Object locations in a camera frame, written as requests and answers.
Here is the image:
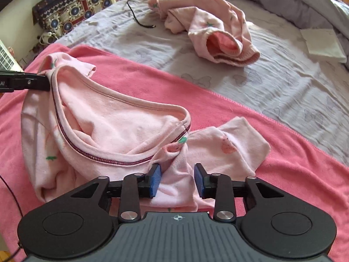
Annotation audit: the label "patterned fabric storage box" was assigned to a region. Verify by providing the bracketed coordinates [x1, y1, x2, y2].
[32, 0, 113, 38]

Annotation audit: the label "pink strawberry pants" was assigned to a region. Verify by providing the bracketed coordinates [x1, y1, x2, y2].
[148, 0, 260, 67]

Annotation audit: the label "black charging cable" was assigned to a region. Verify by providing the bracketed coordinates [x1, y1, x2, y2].
[125, 0, 157, 29]

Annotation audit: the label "lilac butterfly bed sheet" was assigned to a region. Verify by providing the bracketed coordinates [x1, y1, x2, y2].
[60, 0, 348, 163]

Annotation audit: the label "pink strawberry shirt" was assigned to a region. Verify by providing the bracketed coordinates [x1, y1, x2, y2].
[21, 53, 270, 212]

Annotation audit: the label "white folded paper tissue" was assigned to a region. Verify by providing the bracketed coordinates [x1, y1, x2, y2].
[301, 28, 347, 64]

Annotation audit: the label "pink towel blanket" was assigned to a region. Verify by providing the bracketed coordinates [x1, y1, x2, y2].
[1, 45, 348, 261]

